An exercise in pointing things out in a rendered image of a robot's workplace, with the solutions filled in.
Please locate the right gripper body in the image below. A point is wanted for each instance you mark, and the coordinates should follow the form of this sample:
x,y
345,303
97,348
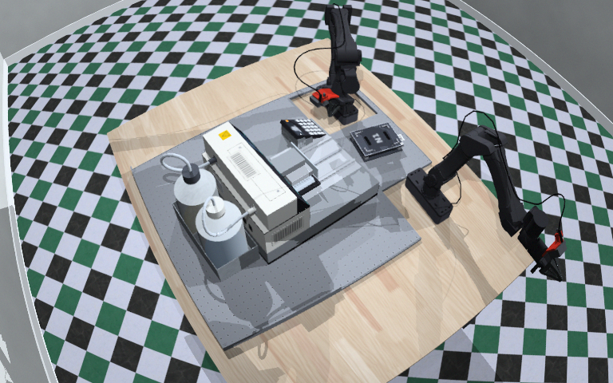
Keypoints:
x,y
335,94

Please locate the white multi-well plate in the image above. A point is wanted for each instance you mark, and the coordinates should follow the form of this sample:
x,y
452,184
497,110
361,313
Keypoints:
x,y
303,184

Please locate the grey flexible hose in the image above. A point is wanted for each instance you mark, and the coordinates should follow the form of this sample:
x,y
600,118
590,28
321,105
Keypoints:
x,y
225,230

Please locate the white flexible hose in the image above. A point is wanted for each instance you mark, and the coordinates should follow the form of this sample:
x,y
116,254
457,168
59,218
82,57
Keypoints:
x,y
179,157

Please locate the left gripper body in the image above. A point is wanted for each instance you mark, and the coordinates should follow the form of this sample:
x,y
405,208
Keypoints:
x,y
538,251

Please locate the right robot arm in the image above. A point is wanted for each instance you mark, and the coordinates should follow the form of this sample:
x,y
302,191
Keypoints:
x,y
344,59

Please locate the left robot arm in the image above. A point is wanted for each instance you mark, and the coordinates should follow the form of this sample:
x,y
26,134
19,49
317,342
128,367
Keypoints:
x,y
480,142

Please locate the dark grey rectangular frame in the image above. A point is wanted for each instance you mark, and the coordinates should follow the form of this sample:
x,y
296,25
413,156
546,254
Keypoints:
x,y
376,141

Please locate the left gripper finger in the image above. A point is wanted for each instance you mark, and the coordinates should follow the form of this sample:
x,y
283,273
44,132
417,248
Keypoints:
x,y
558,266
553,265

